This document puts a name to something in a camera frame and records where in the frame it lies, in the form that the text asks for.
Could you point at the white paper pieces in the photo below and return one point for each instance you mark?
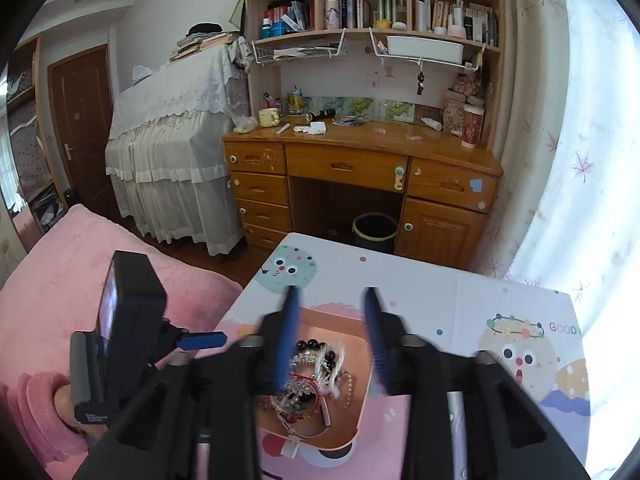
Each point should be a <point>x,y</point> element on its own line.
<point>312,128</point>

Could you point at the pink plastic tray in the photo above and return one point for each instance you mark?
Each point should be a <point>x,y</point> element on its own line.
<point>350,410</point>

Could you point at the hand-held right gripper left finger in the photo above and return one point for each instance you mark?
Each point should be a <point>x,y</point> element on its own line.
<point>289,345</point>

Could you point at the white plastic tray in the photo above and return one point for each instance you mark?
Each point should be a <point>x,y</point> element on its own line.
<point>425,50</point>

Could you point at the wooden shelf unit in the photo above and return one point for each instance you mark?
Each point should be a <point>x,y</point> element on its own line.
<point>30,160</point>

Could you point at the white leaf print curtain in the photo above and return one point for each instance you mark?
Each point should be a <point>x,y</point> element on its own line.
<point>600,160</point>

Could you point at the row of books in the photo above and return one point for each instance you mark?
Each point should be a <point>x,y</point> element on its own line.
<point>360,12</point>
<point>287,20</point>
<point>460,17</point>

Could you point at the wooden desk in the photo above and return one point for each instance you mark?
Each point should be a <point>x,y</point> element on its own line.
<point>350,165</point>

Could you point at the pink fluffy blanket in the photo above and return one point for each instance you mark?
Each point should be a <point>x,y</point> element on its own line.
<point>100,240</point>

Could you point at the black hat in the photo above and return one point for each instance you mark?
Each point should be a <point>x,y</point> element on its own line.
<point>205,28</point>

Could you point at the yellow mug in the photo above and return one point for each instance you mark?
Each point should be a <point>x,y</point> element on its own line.
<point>269,118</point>

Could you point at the small white bottle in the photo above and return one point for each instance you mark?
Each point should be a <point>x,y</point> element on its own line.
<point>431,122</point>

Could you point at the clear plastic bag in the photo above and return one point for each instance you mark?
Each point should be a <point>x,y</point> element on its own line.
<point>245,124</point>

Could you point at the stack of books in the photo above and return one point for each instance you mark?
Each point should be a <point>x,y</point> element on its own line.
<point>200,45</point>

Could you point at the white marker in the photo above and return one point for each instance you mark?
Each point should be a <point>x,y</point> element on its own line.
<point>283,128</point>

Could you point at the hanging keys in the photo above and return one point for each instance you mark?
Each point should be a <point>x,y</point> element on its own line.
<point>420,85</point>

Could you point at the brown wooden door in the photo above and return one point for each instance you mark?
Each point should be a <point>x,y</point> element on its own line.
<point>85,125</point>

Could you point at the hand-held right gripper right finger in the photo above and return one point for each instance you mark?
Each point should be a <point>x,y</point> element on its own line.
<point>376,350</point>

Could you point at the green picture strip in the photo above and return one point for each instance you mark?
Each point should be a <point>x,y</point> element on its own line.
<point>360,107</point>

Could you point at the dark trash bin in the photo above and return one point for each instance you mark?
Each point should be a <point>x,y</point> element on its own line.
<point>375,232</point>

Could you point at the floral printed box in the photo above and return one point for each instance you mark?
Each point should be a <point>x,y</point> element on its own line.
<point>456,107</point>

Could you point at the piano with white lace cover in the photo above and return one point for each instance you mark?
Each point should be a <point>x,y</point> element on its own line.
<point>165,160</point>

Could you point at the red paper cup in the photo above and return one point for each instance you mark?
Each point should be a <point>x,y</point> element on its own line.
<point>472,127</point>

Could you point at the dark bottle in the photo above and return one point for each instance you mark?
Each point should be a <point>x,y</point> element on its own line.
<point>320,114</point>

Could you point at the pen holder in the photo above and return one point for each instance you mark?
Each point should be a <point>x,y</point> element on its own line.
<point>295,102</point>

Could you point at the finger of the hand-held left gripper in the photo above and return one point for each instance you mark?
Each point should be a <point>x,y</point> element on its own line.
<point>202,341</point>

